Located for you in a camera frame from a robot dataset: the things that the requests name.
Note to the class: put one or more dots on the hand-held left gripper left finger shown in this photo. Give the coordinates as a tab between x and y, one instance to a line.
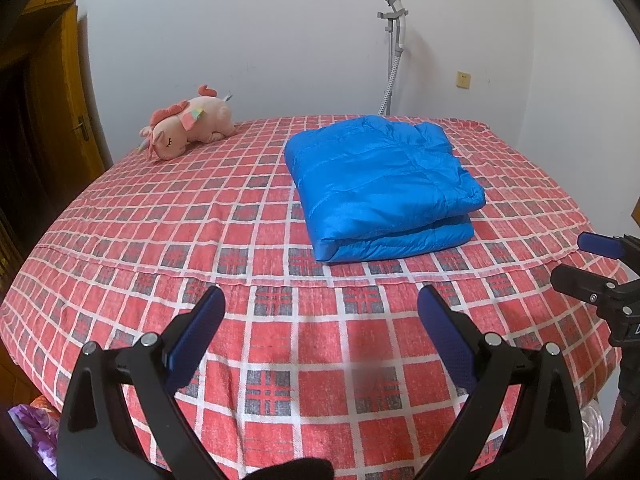
197	335

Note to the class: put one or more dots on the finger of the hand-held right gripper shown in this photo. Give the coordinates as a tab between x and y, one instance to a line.
600	244
585	287

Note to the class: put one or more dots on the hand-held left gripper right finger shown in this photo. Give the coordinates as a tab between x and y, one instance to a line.
447	340

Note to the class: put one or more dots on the blue puffer jacket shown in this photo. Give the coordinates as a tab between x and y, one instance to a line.
380	185

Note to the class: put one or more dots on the bed with red plaid sheet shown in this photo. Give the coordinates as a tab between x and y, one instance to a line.
300	350

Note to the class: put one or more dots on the purple floral cloth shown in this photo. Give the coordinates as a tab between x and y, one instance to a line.
30	420

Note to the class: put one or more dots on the pink plush unicorn toy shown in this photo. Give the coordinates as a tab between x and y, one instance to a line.
190	120

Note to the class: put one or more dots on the wooden door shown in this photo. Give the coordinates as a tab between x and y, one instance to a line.
60	85

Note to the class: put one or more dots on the yellow wall socket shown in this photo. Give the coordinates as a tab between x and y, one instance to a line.
464	79

